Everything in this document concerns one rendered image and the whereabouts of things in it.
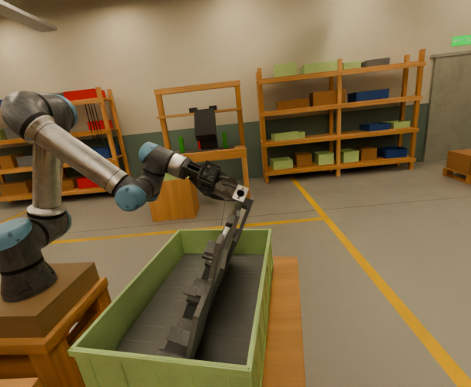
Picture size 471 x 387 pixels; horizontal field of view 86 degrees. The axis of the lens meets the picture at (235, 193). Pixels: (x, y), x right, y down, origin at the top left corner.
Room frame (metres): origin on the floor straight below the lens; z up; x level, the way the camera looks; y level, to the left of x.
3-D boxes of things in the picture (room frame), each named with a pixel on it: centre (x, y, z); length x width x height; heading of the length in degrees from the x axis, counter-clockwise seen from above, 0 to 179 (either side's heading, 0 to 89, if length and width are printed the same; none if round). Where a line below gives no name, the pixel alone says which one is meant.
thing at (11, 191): (5.55, 3.83, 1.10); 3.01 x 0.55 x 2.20; 87
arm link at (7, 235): (0.77, 0.73, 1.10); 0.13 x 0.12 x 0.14; 176
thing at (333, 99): (5.27, -2.16, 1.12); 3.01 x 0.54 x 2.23; 87
